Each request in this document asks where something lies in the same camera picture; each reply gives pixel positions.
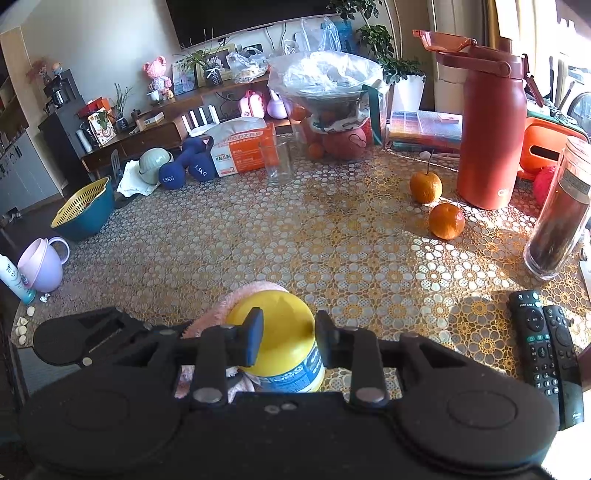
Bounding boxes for stemless tangerine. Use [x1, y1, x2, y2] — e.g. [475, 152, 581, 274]
[428, 202, 466, 241]

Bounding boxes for black remote control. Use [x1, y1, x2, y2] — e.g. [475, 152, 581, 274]
[508, 290, 562, 403]
[542, 305, 585, 431]

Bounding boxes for printed snack box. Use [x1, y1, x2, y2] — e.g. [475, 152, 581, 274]
[88, 110, 116, 148]

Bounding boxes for lavender bottle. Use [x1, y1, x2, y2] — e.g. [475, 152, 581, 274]
[267, 90, 288, 120]

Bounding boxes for white cloth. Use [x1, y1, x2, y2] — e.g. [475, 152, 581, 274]
[116, 159, 160, 197]

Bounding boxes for wooden television cabinet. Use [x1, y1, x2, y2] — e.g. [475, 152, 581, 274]
[81, 74, 296, 179]

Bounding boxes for plastic bag of food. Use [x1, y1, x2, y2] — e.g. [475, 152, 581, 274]
[226, 46, 270, 84]

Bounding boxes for clear drinking glass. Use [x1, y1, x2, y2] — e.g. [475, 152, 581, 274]
[259, 135, 294, 186]

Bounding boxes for blue dumbbell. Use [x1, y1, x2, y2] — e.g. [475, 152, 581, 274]
[182, 136, 218, 182]
[158, 150, 195, 190]

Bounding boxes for pink towel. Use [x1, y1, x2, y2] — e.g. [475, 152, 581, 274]
[174, 281, 291, 398]

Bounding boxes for green potted tree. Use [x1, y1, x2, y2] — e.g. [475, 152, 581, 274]
[325, 0, 428, 85]

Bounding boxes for dried flowers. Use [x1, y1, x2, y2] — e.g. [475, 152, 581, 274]
[28, 58, 64, 86]

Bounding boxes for white plant pot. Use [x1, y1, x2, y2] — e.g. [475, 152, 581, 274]
[392, 74, 426, 114]

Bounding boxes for blue box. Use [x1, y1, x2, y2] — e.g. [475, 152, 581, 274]
[337, 21, 359, 54]

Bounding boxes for large red water bottle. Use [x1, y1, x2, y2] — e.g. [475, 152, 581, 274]
[412, 30, 546, 211]

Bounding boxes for black television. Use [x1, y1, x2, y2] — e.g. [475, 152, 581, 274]
[165, 0, 343, 48]

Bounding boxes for black shelf unit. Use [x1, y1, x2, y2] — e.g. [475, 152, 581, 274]
[38, 69, 93, 186]

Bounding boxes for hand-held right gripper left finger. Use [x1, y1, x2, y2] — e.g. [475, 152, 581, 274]
[154, 307, 265, 409]

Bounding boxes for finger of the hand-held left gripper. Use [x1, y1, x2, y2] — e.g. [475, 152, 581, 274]
[33, 307, 163, 368]

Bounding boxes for small unframed picture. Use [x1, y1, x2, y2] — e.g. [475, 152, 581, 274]
[172, 60, 197, 96]

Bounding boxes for small white box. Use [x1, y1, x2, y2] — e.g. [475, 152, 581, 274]
[136, 111, 165, 133]

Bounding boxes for tangerine with stem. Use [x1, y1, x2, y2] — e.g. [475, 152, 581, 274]
[409, 150, 443, 205]

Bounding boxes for lavender plastic pitcher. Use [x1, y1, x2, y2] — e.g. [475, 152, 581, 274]
[17, 237, 70, 293]

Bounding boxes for grey cabinet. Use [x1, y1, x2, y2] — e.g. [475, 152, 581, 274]
[0, 133, 62, 216]

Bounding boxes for vase with green plant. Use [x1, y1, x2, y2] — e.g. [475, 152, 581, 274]
[178, 30, 232, 89]

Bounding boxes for plastic bag covered bowl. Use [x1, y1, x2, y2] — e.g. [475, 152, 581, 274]
[268, 51, 385, 136]

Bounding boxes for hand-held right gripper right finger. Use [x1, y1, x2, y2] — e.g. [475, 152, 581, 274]
[314, 310, 463, 408]

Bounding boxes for colourful bead box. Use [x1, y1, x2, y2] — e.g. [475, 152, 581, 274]
[388, 110, 464, 151]

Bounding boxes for pale green round container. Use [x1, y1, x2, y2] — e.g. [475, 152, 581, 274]
[139, 148, 174, 186]

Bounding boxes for white and teal tube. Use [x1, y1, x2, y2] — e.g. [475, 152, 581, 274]
[0, 253, 37, 306]

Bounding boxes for blue and yellow colander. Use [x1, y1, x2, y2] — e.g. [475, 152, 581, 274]
[51, 176, 116, 242]

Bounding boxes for yellow curtain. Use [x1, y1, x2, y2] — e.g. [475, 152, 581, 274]
[484, 0, 503, 38]

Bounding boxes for white router with antennas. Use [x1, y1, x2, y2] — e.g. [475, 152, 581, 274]
[182, 105, 221, 136]

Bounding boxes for black coffee maker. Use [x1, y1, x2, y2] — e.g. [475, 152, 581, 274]
[44, 69, 77, 112]

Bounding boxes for glass jar of dark tea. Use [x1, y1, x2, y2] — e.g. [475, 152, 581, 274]
[523, 135, 591, 281]

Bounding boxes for yellow supplement bottle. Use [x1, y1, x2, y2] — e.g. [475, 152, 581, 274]
[226, 291, 327, 393]

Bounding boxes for orange and white tissue box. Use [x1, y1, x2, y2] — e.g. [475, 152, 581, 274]
[205, 117, 278, 178]

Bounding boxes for clear plastic bags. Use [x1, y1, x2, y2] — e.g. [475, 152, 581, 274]
[281, 16, 343, 54]

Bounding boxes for small potted grass plant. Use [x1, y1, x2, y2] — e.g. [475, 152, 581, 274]
[113, 83, 133, 133]

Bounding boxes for wooden photo frame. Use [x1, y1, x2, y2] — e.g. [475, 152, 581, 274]
[196, 44, 236, 86]

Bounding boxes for pink bear figure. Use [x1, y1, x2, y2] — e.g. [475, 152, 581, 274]
[142, 56, 173, 96]

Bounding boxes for orange flat box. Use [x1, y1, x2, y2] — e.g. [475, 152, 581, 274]
[76, 97, 112, 119]

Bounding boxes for orange case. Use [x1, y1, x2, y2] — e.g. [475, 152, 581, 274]
[518, 117, 591, 182]

